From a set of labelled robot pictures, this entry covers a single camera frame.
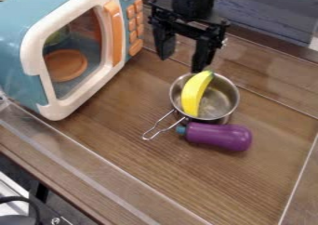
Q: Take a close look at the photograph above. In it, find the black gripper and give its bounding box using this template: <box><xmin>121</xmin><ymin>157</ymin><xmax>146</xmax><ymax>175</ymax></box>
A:
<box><xmin>150</xmin><ymin>0</ymin><xmax>230</xmax><ymax>73</ymax></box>

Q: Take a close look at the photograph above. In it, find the silver pot with wire handle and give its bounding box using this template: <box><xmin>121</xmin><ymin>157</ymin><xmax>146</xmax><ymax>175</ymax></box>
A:
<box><xmin>142</xmin><ymin>71</ymin><xmax>240</xmax><ymax>140</ymax></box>

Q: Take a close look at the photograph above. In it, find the purple toy eggplant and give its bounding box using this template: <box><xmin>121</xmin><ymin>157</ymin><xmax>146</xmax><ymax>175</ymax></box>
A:
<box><xmin>177</xmin><ymin>122</ymin><xmax>253</xmax><ymax>152</ymax></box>

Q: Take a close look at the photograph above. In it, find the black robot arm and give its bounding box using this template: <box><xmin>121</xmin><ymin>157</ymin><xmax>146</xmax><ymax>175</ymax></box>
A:
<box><xmin>150</xmin><ymin>0</ymin><xmax>230</xmax><ymax>73</ymax></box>

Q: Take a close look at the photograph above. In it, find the yellow toy banana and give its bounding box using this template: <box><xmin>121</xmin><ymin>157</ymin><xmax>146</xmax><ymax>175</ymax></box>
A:
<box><xmin>182</xmin><ymin>71</ymin><xmax>214</xmax><ymax>117</ymax></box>

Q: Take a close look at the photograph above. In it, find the blue toy microwave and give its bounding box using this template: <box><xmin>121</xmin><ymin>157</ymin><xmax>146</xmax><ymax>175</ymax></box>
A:
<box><xmin>0</xmin><ymin>0</ymin><xmax>145</xmax><ymax>121</ymax></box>

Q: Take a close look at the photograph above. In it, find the orange microwave turntable plate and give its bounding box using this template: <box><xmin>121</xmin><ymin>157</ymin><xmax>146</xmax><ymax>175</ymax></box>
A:
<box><xmin>45</xmin><ymin>49</ymin><xmax>89</xmax><ymax>82</ymax></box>

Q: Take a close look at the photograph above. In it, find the black cable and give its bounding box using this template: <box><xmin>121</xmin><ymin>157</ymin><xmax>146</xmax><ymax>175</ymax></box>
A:
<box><xmin>0</xmin><ymin>196</ymin><xmax>45</xmax><ymax>225</ymax></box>

